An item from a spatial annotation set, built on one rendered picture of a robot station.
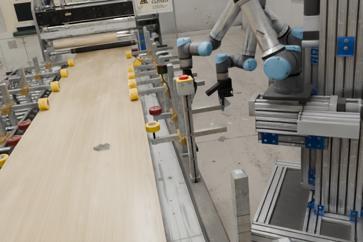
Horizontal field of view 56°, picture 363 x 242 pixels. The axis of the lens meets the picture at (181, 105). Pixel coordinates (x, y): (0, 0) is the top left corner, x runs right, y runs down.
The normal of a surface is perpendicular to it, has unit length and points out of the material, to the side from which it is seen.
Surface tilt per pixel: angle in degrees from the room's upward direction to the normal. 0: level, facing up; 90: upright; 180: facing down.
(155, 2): 90
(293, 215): 0
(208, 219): 0
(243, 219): 90
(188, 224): 0
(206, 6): 90
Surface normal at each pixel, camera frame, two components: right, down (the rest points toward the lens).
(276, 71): -0.48, 0.46
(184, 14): 0.08, 0.33
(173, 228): -0.11, -0.93
